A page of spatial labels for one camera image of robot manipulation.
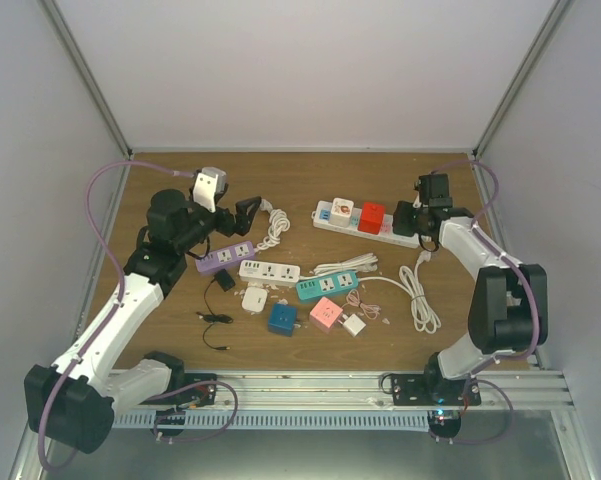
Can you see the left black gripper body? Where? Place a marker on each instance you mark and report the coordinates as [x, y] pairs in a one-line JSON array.
[[226, 226]]

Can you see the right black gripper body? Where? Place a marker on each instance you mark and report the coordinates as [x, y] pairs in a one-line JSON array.
[[410, 224]]

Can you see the long white power strip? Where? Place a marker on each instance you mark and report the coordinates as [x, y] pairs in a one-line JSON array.
[[321, 219]]

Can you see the red cube adapter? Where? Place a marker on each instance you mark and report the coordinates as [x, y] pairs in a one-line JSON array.
[[371, 218]]

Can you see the white cartoon cube adapter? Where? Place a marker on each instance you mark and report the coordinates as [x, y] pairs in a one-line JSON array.
[[341, 212]]

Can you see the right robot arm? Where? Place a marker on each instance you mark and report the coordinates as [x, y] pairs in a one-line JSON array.
[[508, 314]]

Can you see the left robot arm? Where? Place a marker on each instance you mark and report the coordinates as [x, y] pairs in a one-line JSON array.
[[76, 400]]

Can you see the small white plug adapter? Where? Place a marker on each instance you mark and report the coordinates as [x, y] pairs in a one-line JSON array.
[[353, 324]]

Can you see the purple power strip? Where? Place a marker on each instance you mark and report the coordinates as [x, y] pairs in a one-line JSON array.
[[225, 258]]

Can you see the white power strip centre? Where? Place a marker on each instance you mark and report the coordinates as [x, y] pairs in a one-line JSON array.
[[277, 274]]

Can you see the white square charger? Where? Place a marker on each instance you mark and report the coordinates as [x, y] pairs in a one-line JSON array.
[[254, 299]]

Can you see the teal power strip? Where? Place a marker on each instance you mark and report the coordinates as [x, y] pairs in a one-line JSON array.
[[327, 286]]

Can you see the blue cube adapter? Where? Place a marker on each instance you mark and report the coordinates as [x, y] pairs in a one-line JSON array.
[[282, 319]]

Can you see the pink cube adapter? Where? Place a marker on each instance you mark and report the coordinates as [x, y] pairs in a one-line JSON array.
[[325, 314]]

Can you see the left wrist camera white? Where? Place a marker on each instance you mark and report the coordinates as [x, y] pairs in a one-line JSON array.
[[209, 185]]

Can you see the black power adapter with cable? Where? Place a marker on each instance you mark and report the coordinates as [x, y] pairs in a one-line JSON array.
[[225, 281]]

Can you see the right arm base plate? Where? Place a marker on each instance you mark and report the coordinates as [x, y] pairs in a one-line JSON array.
[[417, 390]]

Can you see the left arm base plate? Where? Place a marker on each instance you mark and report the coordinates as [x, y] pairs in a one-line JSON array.
[[198, 396]]

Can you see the slotted cable duct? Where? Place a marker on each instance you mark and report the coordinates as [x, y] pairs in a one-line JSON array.
[[300, 420]]

